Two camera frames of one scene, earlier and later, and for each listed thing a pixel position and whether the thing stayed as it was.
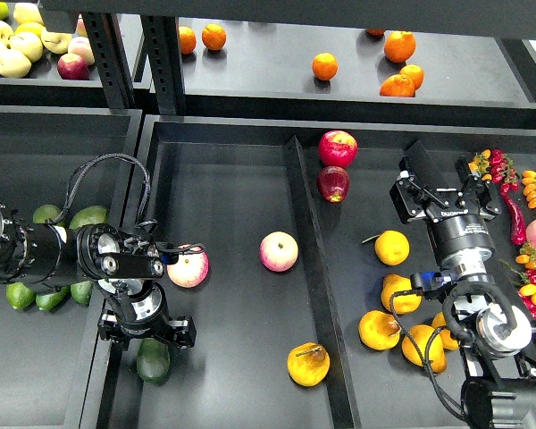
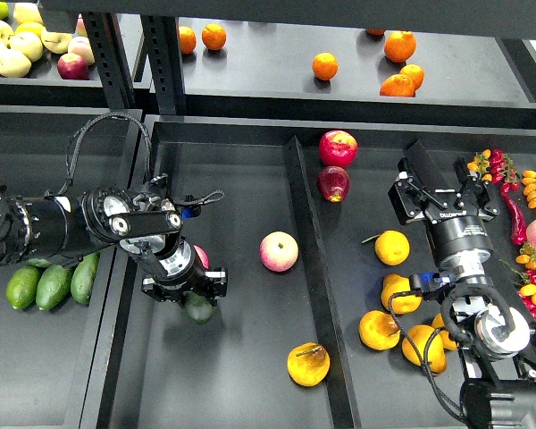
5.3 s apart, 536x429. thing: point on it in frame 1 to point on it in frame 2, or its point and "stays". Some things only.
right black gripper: (462, 242) stays
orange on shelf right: (415, 72) stays
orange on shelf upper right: (400, 46) stays
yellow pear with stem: (308, 364) stays
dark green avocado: (153, 360) to (196, 308)
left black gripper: (139, 307) to (179, 273)
